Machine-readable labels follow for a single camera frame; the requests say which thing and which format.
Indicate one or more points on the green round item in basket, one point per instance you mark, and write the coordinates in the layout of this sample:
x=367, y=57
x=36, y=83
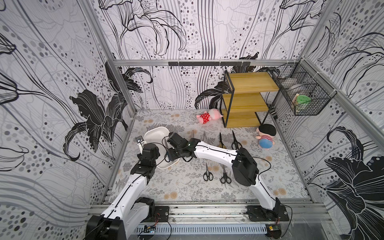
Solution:
x=302, y=100

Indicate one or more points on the white plastic storage box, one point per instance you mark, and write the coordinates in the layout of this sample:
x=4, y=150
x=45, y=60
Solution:
x=158, y=136

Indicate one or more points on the black haired plush doll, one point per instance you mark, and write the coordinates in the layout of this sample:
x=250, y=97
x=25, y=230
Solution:
x=266, y=134

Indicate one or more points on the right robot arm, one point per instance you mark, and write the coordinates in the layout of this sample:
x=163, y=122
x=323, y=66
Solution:
x=244, y=167

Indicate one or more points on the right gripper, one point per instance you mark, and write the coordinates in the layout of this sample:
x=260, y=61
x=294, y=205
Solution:
x=168, y=154

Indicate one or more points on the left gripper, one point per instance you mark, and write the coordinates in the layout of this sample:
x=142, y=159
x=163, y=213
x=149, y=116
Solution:
x=157, y=153

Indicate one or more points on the black wire basket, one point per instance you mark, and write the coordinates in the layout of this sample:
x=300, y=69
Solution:
x=294, y=79

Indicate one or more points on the yellow black scissors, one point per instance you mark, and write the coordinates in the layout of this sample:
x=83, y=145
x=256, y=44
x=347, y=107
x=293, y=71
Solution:
x=221, y=144

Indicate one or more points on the white cable duct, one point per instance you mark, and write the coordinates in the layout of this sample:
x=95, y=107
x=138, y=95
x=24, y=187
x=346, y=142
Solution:
x=240, y=229

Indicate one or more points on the pink plush pig toy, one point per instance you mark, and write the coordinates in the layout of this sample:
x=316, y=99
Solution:
x=207, y=116

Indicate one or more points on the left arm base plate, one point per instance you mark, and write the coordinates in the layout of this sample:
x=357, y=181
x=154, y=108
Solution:
x=158, y=214

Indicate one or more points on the wooden shelf black frame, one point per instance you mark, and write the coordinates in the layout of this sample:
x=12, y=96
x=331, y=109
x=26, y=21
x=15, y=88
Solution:
x=242, y=99

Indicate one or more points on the black small scissors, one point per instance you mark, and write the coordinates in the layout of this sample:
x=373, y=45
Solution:
x=208, y=176

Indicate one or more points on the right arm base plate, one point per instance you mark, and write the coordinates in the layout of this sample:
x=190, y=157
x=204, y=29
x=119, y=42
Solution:
x=259, y=214

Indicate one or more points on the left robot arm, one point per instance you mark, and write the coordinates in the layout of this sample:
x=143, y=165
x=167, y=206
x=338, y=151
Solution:
x=128, y=210

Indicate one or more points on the small grey handled scissors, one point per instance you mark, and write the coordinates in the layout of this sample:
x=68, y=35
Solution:
x=225, y=179

